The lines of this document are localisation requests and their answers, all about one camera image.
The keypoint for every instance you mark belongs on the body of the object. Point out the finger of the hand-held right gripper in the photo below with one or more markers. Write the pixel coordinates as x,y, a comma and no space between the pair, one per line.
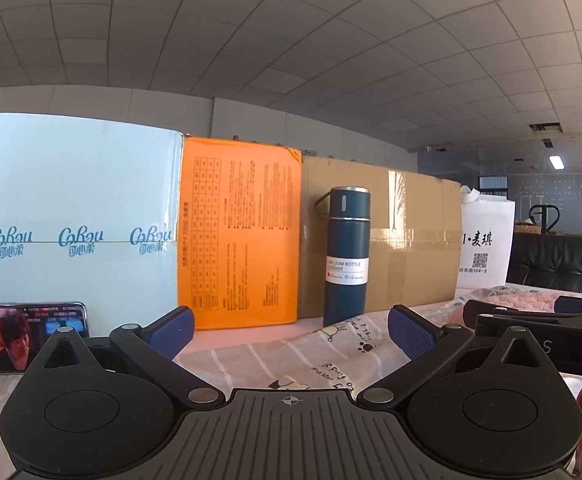
578,304
477,310

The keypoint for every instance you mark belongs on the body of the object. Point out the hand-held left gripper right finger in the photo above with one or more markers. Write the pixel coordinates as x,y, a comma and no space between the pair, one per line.
411,331

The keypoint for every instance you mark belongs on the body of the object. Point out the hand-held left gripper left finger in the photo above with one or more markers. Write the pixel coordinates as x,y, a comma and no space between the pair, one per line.
178,329

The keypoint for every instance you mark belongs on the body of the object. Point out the pink knit sweater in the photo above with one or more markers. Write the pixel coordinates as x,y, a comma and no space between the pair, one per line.
521,301

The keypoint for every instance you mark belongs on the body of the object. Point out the black leather sofa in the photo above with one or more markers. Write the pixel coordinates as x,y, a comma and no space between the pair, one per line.
561,260

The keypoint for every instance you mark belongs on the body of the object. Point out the white shopping bag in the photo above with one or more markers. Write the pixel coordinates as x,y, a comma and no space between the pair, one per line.
486,240

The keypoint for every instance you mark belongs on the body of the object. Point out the brown taped cardboard box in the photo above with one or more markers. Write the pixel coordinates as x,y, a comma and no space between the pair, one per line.
413,260

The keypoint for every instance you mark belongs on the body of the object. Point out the pallet jack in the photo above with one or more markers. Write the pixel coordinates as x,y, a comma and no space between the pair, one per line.
543,217

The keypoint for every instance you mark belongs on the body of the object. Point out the grey printed bed sheet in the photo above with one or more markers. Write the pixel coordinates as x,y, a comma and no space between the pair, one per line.
281,355

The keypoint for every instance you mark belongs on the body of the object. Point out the orange cardboard box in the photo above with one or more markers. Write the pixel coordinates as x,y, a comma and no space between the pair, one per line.
241,240

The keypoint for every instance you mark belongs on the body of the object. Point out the dark blue vacuum bottle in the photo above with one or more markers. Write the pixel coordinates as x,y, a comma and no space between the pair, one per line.
347,240

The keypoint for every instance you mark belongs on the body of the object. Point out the ceiling light panel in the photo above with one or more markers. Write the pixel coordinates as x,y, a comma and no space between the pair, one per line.
557,162

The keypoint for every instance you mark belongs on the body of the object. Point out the smartphone with lit screen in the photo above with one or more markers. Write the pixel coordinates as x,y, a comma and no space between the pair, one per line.
16,335

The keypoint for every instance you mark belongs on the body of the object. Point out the light blue cardboard box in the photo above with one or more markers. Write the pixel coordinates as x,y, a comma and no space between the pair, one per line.
71,185

